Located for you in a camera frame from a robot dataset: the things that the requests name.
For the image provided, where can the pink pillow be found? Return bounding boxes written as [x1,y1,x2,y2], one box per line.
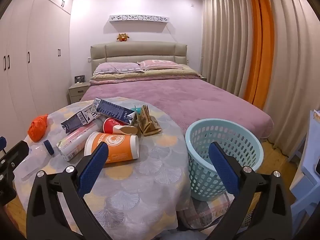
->
[137,59,184,71]

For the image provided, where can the red paper cup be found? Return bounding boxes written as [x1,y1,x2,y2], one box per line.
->
[102,117,138,135]

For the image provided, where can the brown paper bag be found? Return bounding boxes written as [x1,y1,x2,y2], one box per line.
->
[135,105,162,137]

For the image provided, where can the purple bedspread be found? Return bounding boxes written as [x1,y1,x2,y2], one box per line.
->
[80,79,274,140]

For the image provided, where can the dark blue milk carton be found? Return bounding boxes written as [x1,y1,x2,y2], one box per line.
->
[93,98,137,125]
[61,105,100,133]

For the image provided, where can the orange paper cup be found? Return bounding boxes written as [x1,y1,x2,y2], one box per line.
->
[84,131,139,164]

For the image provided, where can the orange plastic bag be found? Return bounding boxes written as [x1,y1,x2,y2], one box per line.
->
[27,114,48,142]

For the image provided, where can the clear bottle with blue cap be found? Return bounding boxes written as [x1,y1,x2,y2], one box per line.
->
[15,140,54,180]

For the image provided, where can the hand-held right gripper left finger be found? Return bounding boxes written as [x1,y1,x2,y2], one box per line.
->
[26,142,110,240]

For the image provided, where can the white wardrobe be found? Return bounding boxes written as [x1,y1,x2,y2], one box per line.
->
[0,0,74,140]

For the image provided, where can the beige padded headboard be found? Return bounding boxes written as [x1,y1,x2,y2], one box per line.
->
[90,41,188,77]

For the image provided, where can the light blue plastic chair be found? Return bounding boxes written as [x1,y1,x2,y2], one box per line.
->
[291,110,320,220]

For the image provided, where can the patterned round tablecloth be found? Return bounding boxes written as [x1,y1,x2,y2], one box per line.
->
[14,96,193,230]

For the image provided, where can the beige folded quilt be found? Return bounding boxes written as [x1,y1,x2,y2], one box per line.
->
[90,65,203,82]

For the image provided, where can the beige curtain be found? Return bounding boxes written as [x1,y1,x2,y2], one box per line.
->
[262,0,320,160]
[200,0,253,100]

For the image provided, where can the beige nightstand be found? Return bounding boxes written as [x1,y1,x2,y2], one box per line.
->
[69,81,90,104]

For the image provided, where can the pink folded blanket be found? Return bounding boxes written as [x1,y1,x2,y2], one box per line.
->
[89,76,207,85]

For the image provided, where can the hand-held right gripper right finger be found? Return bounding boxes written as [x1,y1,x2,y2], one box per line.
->
[205,142,293,240]

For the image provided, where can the purple pillow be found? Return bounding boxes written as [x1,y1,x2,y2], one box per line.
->
[93,62,145,75]

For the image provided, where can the teal plastic basket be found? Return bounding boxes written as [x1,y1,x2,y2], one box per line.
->
[185,118,264,202]

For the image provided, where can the pink drink can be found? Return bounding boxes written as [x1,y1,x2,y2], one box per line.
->
[56,122,103,161]

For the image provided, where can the white decorated wall shelf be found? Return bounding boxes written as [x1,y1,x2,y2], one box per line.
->
[109,15,170,27]

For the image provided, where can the orange curtain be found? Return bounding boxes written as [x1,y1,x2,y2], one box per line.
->
[244,0,275,108]

